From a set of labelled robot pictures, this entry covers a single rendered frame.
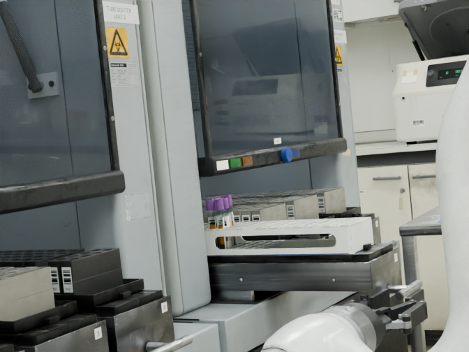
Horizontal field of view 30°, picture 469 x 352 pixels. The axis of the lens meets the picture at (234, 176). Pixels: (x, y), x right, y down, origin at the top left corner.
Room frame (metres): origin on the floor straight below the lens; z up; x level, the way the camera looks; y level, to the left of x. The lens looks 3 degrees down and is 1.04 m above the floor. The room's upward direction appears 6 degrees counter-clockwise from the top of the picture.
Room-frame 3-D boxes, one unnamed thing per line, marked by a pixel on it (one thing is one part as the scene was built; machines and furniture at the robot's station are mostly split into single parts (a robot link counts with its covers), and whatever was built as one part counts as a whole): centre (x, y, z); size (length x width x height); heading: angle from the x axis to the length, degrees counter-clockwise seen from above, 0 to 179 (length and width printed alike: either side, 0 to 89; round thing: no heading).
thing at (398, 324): (1.21, -0.20, 0.75); 0.05 x 0.05 x 0.02; 44
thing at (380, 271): (1.63, 0.04, 0.78); 0.73 x 0.14 x 0.09; 60
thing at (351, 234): (1.56, -0.08, 0.83); 0.30 x 0.10 x 0.06; 60
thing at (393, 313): (1.26, -0.21, 0.75); 0.11 x 0.01 x 0.04; 134
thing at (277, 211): (1.75, -0.06, 0.85); 0.12 x 0.02 x 0.06; 150
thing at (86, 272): (1.27, 0.22, 0.85); 0.12 x 0.02 x 0.06; 150
